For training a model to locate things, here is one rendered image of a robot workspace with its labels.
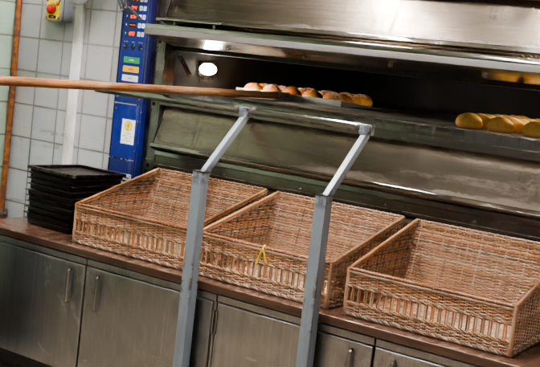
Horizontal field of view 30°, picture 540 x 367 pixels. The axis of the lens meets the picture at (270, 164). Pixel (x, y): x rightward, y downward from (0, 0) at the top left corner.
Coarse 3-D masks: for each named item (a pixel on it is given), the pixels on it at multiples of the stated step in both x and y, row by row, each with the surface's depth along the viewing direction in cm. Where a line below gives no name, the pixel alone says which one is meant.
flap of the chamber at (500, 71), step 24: (216, 48) 403; (240, 48) 390; (264, 48) 377; (288, 48) 366; (312, 48) 360; (336, 48) 354; (360, 48) 349; (432, 72) 353; (456, 72) 343; (480, 72) 334; (504, 72) 325; (528, 72) 316
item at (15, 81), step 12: (0, 84) 305; (12, 84) 309; (24, 84) 313; (36, 84) 317; (48, 84) 321; (60, 84) 325; (72, 84) 329; (84, 84) 334; (96, 84) 339; (108, 84) 344; (120, 84) 348; (132, 84) 354; (144, 84) 359; (240, 96) 408; (252, 96) 415; (264, 96) 422; (276, 96) 429
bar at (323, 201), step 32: (128, 96) 380; (160, 96) 370; (352, 128) 326; (352, 160) 317; (192, 192) 334; (192, 224) 334; (320, 224) 306; (192, 256) 335; (320, 256) 307; (192, 288) 337; (320, 288) 310; (192, 320) 339
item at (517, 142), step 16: (192, 96) 410; (208, 96) 405; (224, 96) 400; (304, 112) 380; (320, 112) 376; (336, 112) 372; (384, 128) 361; (400, 128) 357; (416, 128) 354; (432, 128) 350; (448, 128) 347; (496, 144) 337; (512, 144) 334; (528, 144) 331
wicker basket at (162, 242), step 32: (128, 192) 402; (160, 192) 412; (224, 192) 396; (256, 192) 389; (96, 224) 373; (128, 224) 405; (160, 224) 356; (256, 224) 384; (128, 256) 365; (160, 256) 357
